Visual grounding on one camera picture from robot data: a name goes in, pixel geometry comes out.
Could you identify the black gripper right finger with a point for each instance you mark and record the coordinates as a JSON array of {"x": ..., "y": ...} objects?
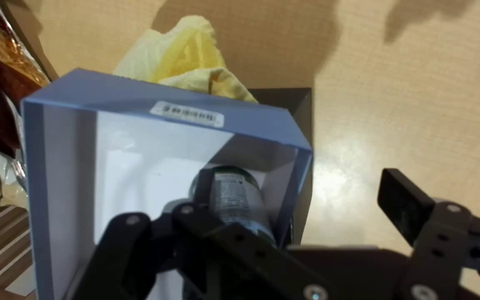
[{"x": 403, "y": 208}]

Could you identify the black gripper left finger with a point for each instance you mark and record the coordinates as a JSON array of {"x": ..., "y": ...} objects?
[{"x": 203, "y": 191}]

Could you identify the small dark bottle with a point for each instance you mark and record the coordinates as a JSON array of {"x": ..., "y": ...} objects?
[{"x": 240, "y": 200}]

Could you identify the grey-blue cardboard box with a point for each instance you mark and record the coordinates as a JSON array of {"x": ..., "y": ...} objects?
[{"x": 111, "y": 96}]

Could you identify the yellow cloth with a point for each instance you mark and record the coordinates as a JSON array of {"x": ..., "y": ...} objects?
[{"x": 190, "y": 55}]

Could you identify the brown gold snack package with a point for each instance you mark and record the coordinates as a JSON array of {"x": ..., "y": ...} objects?
[{"x": 3, "y": 50}]

